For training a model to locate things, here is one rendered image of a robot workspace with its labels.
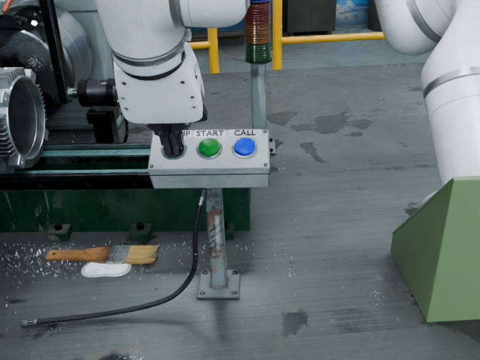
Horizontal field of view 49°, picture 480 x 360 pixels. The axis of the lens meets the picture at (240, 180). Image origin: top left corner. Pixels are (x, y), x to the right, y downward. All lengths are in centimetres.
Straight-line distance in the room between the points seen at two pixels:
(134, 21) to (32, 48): 75
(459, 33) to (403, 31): 12
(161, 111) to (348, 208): 57
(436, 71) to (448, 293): 35
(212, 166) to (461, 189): 33
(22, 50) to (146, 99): 67
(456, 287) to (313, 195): 42
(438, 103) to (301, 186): 41
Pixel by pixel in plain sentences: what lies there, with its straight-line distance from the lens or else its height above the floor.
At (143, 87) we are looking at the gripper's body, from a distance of 62.
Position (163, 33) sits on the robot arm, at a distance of 55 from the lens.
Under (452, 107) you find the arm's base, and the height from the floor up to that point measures 108.
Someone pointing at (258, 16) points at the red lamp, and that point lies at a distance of 122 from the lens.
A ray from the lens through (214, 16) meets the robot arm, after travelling 51.
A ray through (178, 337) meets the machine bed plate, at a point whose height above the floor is 80.
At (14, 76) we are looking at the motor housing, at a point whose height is 110.
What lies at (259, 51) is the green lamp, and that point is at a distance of 124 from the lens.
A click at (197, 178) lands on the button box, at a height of 103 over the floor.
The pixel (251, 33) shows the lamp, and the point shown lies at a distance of 123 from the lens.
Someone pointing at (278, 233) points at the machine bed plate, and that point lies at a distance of 102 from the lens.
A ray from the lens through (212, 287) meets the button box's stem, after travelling 89.
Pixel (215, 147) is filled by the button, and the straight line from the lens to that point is 73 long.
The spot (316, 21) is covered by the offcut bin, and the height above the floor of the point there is 17.
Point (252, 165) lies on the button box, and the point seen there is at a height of 105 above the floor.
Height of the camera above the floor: 138
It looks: 29 degrees down
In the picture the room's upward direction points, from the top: 2 degrees counter-clockwise
